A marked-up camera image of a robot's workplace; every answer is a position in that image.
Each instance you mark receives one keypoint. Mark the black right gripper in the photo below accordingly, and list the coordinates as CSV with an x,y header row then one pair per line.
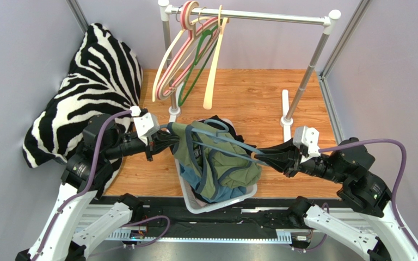
x,y
295,163

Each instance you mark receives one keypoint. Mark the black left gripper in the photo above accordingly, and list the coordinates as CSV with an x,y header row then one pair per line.
x,y
161,140

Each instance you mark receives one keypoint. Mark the blue grey hanger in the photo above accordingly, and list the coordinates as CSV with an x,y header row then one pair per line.
x,y
215,137

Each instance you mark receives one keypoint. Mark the wooden hanger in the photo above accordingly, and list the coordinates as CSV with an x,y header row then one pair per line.
x,y
208,99

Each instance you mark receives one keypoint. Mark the olive green tank top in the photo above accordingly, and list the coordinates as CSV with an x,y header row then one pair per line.
x,y
216,163

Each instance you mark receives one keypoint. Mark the blue ribbed tank top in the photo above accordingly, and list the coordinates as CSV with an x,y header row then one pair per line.
x,y
224,193

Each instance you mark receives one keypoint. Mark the pink lilac tank top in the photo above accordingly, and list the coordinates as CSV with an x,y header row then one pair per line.
x,y
200,203

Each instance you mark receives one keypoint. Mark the cream white hanger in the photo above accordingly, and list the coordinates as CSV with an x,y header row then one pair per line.
x,y
170,68

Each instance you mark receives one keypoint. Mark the pink plastic hanger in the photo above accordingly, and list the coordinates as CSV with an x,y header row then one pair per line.
x,y
183,54

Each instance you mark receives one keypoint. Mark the green hanger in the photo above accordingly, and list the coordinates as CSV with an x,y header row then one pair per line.
x,y
200,45

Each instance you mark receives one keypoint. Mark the beige hanger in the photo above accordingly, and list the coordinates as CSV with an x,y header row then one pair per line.
x,y
189,54

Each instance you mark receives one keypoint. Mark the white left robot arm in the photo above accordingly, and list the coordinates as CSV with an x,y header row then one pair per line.
x,y
84,179

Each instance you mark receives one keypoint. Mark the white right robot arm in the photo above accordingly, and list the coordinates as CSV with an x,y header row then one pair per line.
x,y
347,164

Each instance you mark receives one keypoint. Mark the white plastic laundry basket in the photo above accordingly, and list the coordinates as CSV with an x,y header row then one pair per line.
x,y
194,202

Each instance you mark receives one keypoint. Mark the zebra striped pillow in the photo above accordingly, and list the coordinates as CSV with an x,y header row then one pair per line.
x,y
104,77

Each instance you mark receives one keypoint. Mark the white metal clothes rack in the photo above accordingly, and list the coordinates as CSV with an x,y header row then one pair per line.
x,y
171,26

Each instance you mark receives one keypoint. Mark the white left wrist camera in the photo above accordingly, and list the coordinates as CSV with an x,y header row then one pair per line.
x,y
146,123

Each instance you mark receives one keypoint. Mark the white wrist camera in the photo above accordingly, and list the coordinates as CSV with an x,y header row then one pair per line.
x,y
306,140
146,123

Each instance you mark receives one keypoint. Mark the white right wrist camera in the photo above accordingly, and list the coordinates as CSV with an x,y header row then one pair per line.
x,y
306,140

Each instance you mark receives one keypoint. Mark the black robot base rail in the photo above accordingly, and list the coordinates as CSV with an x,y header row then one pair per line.
x,y
259,219

